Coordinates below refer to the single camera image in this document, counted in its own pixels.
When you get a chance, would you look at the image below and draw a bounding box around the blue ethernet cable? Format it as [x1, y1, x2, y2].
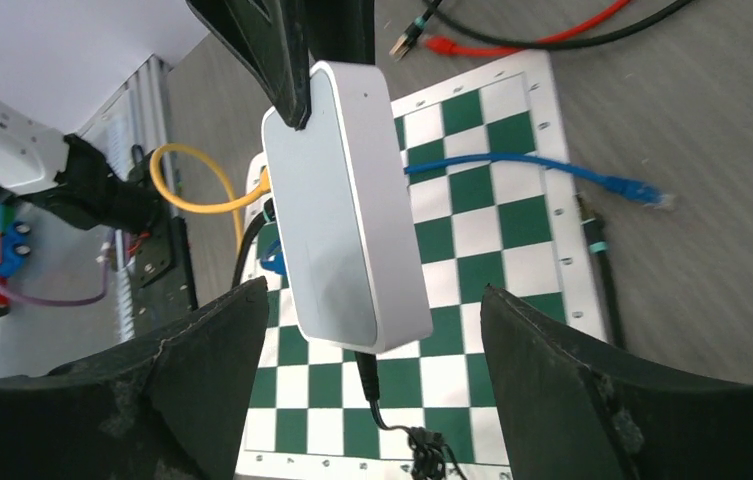
[259, 152, 675, 276]

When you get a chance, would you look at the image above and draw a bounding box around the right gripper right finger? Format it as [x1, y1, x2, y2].
[481, 286, 753, 479]

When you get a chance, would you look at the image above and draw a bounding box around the white switch box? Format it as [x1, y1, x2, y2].
[262, 61, 433, 354]

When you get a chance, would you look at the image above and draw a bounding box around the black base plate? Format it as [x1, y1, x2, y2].
[128, 144, 198, 336]

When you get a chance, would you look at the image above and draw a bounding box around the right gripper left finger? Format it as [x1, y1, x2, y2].
[0, 277, 269, 479]

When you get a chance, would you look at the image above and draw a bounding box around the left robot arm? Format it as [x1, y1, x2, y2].
[0, 1, 375, 233]

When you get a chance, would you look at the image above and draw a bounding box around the green white chessboard mat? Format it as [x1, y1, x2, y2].
[237, 52, 606, 479]

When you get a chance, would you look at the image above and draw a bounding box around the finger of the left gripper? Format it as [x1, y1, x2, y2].
[186, 0, 375, 130]

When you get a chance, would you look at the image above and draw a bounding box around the yellow ethernet cable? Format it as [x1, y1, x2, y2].
[149, 143, 273, 256]

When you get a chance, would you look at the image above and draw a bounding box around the red ethernet cable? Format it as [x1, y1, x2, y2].
[423, 0, 636, 58]

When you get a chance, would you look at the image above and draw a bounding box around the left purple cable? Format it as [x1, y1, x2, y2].
[0, 162, 116, 309]

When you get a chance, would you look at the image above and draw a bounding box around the black power adapter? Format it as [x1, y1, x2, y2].
[354, 351, 469, 480]

